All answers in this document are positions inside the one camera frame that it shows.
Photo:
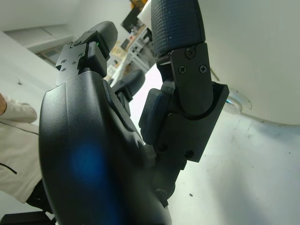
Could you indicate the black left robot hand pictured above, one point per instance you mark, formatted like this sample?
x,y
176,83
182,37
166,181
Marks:
x,y
89,140

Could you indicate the person in beige jacket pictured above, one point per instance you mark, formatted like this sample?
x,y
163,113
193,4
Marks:
x,y
16,152

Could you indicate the cluttered storage shelf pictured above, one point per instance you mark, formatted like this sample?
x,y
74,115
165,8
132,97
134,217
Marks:
x,y
133,54

